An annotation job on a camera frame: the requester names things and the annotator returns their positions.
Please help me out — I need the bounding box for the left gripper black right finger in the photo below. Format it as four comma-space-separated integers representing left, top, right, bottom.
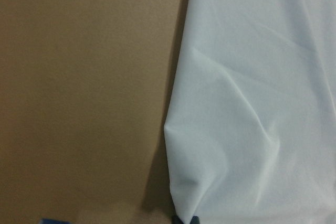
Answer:
191, 216, 200, 224

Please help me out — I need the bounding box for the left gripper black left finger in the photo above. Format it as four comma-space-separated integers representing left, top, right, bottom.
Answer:
172, 215, 182, 224

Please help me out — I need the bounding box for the light blue t-shirt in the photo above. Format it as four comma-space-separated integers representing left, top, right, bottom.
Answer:
164, 0, 335, 223

